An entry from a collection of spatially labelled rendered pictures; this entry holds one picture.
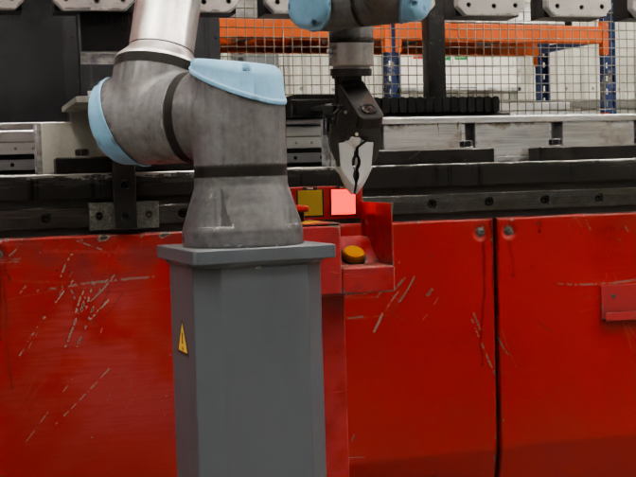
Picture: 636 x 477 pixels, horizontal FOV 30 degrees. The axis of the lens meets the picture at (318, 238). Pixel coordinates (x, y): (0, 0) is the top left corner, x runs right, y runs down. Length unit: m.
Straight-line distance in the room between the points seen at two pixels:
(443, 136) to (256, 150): 1.05
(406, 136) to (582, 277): 0.45
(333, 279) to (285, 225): 0.54
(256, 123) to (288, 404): 0.34
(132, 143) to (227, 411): 0.36
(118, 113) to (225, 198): 0.20
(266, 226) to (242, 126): 0.12
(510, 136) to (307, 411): 1.18
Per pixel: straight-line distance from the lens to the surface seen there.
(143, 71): 1.53
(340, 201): 2.12
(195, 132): 1.46
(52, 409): 2.16
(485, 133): 2.48
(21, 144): 2.50
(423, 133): 2.42
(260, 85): 1.44
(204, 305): 1.41
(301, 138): 2.60
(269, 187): 1.44
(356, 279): 1.98
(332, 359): 2.04
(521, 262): 2.38
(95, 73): 2.80
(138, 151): 1.53
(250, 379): 1.42
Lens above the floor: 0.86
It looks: 3 degrees down
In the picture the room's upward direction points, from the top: 2 degrees counter-clockwise
